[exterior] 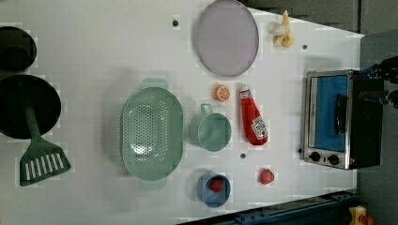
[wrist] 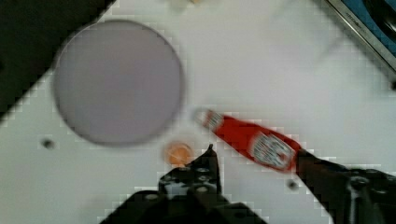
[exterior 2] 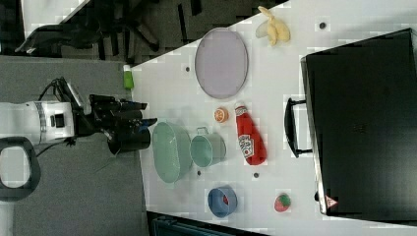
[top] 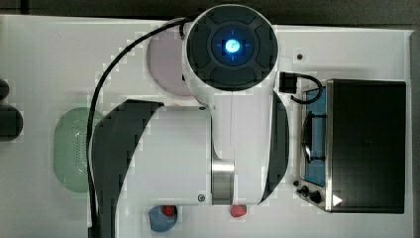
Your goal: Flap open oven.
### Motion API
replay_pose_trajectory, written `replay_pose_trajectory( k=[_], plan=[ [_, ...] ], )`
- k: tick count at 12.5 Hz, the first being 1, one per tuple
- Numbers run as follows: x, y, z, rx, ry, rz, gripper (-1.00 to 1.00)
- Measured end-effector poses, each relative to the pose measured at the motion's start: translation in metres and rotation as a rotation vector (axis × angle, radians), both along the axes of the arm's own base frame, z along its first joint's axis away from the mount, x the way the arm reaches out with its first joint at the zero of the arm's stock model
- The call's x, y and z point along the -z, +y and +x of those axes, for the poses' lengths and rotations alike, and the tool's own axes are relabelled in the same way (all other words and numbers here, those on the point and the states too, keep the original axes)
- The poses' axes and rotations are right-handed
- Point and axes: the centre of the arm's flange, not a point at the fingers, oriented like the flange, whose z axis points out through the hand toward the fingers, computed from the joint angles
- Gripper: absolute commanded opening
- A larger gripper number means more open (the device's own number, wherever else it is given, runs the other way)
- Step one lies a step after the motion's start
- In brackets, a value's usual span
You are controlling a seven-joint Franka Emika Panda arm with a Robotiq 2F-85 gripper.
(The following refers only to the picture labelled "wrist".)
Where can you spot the red ketchup bottle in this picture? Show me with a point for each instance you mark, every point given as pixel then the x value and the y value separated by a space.
pixel 261 145

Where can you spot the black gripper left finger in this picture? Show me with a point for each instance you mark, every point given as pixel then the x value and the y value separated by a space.
pixel 203 171

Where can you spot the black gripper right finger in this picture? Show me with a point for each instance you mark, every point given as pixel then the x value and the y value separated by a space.
pixel 350 196

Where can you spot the silver toaster oven blue door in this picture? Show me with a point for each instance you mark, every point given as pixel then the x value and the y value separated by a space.
pixel 373 24

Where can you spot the lilac round plate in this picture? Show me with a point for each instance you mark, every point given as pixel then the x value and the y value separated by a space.
pixel 118 83

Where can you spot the orange slice toy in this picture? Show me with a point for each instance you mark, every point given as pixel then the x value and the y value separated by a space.
pixel 178 154

